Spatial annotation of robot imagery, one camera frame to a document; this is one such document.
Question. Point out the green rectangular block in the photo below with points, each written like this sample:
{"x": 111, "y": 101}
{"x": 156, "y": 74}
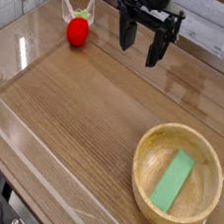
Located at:
{"x": 167, "y": 189}

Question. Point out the wooden bowl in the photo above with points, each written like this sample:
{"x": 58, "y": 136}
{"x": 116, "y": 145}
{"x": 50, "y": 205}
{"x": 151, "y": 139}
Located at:
{"x": 199, "y": 194}

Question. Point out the black table leg frame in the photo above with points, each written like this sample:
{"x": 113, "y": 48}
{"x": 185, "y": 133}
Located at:
{"x": 15, "y": 212}

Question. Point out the clear acrylic wall panel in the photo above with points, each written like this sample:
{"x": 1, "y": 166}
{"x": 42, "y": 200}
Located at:
{"x": 54, "y": 194}

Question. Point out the red plush strawberry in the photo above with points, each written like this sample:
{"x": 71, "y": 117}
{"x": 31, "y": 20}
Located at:
{"x": 77, "y": 30}

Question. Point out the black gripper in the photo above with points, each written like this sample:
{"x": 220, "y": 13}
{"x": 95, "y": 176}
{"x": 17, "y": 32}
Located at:
{"x": 152, "y": 14}

